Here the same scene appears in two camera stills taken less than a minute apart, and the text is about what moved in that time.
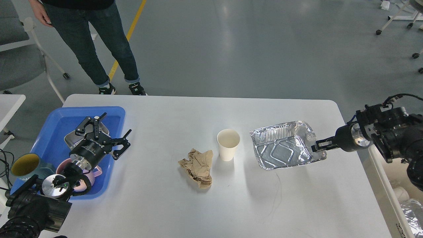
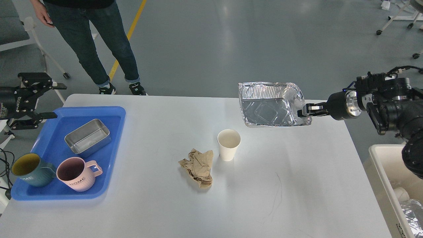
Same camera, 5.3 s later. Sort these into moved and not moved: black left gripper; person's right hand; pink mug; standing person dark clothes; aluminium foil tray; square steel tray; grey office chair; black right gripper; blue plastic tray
Moved: black left gripper; aluminium foil tray; black right gripper
Not moved: blue plastic tray; square steel tray; grey office chair; standing person dark clothes; person's right hand; pink mug
